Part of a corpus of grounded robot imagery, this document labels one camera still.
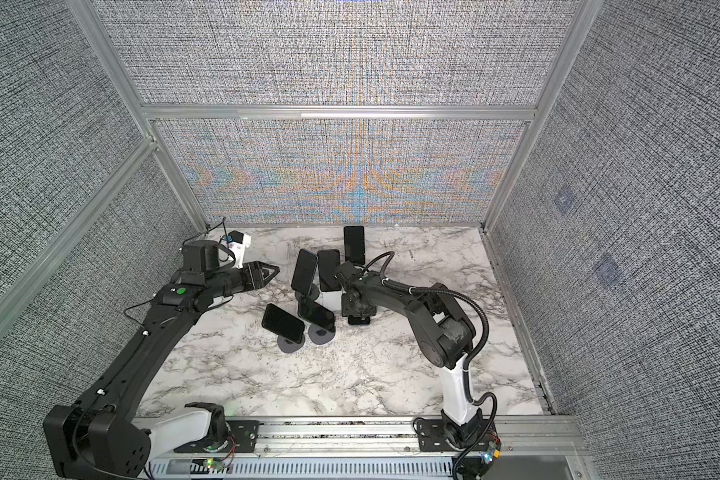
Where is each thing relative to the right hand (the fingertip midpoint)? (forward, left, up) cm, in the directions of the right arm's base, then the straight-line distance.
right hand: (354, 309), depth 97 cm
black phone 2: (+9, +16, +8) cm, 20 cm away
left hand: (-3, +20, +24) cm, 31 cm away
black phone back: (+16, 0, +13) cm, 21 cm away
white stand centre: (+1, +7, +4) cm, 8 cm away
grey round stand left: (-13, +19, +1) cm, 23 cm away
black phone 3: (-10, +20, +10) cm, 24 cm away
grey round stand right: (-10, +10, +1) cm, 14 cm away
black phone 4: (-2, +12, +1) cm, 12 cm away
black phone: (-4, -1, 0) cm, 4 cm away
